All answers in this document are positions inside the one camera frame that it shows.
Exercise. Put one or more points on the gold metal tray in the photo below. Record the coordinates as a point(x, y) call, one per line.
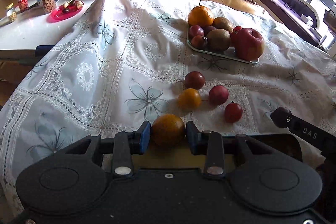
point(168, 158)

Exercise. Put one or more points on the glass jar with snacks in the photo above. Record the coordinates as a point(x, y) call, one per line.
point(11, 13)

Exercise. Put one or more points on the orange with stem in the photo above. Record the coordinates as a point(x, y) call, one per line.
point(200, 15)

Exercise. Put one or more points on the dark red tomato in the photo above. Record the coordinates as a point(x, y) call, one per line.
point(194, 80)

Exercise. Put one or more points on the pink plum on plate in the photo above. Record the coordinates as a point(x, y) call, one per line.
point(195, 30)

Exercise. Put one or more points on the large red apple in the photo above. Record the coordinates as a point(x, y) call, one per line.
point(249, 44)

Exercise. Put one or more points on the small red cherry tomato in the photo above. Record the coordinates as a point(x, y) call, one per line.
point(233, 112)

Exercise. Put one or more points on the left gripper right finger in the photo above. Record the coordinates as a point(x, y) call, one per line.
point(210, 144)

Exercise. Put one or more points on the brown kiwi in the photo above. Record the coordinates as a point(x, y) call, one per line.
point(223, 23)
point(218, 40)

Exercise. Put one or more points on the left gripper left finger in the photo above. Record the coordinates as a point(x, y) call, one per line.
point(126, 144)

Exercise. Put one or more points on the red tin can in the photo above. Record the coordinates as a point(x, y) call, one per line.
point(23, 5)

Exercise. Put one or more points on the pink red tomato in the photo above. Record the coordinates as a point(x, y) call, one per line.
point(218, 95)

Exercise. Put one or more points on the white fruit plate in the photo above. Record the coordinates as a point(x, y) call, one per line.
point(229, 54)

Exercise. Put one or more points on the front brown kiwi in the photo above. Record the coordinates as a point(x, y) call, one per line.
point(218, 40)

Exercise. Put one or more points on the white lace tablecloth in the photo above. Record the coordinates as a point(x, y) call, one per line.
point(125, 61)

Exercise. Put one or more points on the dark red plum on plate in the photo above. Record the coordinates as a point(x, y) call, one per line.
point(199, 42)

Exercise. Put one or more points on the back brown kiwi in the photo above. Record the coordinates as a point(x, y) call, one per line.
point(223, 23)

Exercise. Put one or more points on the red plastic plate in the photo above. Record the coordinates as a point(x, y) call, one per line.
point(65, 11)

